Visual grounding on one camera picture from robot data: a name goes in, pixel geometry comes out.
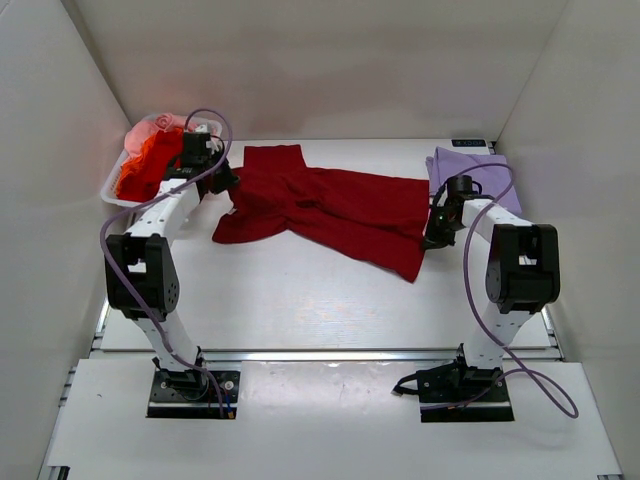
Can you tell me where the dark red t shirt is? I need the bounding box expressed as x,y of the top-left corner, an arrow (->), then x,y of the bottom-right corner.
212,145 -> 429,283

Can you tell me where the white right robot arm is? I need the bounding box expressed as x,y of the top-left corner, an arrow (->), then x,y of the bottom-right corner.
422,174 -> 560,401

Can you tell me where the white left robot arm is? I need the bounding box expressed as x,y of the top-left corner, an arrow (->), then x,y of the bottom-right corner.
101,131 -> 238,407

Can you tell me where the folded lilac t shirt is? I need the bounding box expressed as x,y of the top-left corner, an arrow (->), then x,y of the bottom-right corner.
425,147 -> 511,198

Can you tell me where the pink t shirt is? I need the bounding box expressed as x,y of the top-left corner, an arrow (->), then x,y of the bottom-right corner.
124,113 -> 186,157

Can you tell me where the orange red t shirt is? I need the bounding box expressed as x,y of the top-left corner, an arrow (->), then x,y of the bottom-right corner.
116,128 -> 183,202

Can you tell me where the blue label sticker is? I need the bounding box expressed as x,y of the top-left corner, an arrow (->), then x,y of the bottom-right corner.
451,139 -> 487,148

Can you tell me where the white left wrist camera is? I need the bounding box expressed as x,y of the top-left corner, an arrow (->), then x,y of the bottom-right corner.
194,123 -> 225,152

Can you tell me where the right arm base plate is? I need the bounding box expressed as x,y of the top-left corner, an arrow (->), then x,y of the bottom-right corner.
392,357 -> 515,423

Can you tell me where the aluminium table edge rail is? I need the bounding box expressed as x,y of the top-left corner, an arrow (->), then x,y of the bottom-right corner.
203,349 -> 456,363

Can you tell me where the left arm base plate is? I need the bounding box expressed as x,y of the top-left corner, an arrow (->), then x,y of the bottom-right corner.
146,358 -> 241,420

